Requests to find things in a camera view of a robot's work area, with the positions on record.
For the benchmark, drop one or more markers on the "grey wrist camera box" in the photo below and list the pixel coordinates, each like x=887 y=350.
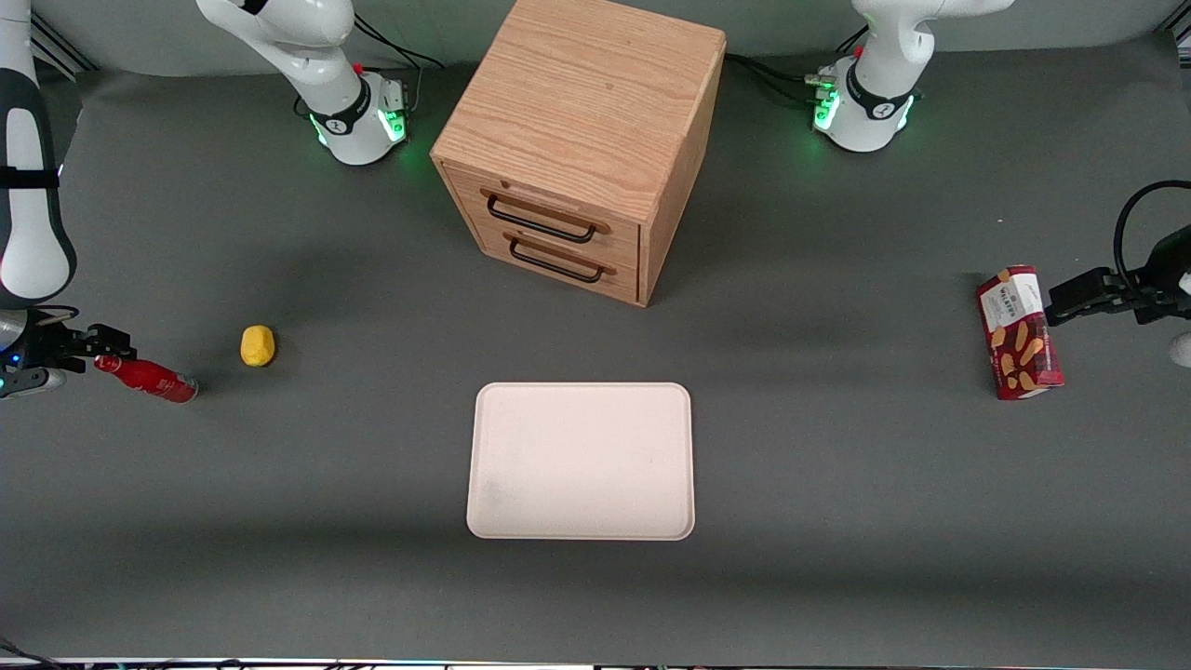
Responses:
x=28 y=383
x=1183 y=351

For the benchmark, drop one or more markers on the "aluminium frame profile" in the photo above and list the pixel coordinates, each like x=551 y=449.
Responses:
x=60 y=51

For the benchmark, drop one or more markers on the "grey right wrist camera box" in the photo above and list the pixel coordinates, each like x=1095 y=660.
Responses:
x=28 y=383

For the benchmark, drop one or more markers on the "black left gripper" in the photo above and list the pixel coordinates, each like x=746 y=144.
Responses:
x=1141 y=291

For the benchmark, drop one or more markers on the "red coke bottle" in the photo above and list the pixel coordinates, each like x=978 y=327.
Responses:
x=153 y=379

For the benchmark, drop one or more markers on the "red cookie box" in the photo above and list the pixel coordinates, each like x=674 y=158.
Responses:
x=1019 y=335

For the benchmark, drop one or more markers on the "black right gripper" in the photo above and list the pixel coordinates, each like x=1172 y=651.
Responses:
x=45 y=348

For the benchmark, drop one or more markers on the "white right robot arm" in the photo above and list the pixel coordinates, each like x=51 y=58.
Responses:
x=28 y=233

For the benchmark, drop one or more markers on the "wooden drawer cabinet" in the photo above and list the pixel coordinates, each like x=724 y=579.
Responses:
x=577 y=102

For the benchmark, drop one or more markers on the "beige plastic tray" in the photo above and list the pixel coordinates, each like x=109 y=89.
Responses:
x=582 y=461

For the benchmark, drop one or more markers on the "yellow lemon toy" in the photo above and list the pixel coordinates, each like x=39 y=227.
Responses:
x=258 y=346

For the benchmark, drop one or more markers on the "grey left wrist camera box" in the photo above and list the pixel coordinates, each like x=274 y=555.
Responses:
x=1183 y=351

